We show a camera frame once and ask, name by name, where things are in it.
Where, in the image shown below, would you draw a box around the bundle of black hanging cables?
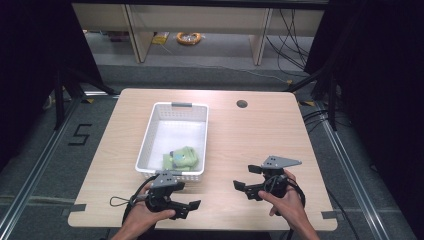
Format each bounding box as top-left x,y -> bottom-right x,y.
265,8 -> 312,74

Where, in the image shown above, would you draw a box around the person's left hand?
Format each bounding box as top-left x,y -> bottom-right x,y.
122,183 -> 177,236

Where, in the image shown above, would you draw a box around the person's right hand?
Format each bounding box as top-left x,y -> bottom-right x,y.
257,169 -> 307,228

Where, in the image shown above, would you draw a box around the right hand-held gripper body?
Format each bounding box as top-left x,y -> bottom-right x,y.
260,155 -> 303,201

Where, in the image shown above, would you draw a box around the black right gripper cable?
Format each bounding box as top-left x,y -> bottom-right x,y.
266,173 -> 307,240

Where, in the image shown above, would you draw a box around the metal floor rail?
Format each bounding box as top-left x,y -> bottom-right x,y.
0,95 -> 84,236
318,105 -> 392,240

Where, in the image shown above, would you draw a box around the black curtain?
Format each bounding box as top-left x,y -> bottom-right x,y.
303,0 -> 424,240
0,0 -> 105,169

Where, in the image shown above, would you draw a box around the black metal stand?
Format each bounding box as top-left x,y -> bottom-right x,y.
282,65 -> 338,132
52,65 -> 118,132

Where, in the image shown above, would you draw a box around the green mitten with face print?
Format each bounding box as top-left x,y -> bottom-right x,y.
168,145 -> 200,169

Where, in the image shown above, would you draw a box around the beige wooden shelf unit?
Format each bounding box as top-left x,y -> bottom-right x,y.
72,2 -> 327,67

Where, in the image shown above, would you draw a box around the black floor cables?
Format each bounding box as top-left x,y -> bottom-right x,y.
301,108 -> 351,135

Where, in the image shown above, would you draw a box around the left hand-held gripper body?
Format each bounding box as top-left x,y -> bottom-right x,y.
145,169 -> 186,214

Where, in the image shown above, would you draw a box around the white plastic basket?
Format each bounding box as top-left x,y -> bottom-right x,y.
134,101 -> 210,183

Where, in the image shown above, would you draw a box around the yellow packet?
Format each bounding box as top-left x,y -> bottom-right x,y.
151,31 -> 170,46

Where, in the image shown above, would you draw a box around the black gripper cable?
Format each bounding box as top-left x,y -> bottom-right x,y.
266,173 -> 307,240
109,174 -> 158,234

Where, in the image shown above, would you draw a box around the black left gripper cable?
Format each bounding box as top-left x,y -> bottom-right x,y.
109,174 -> 158,234

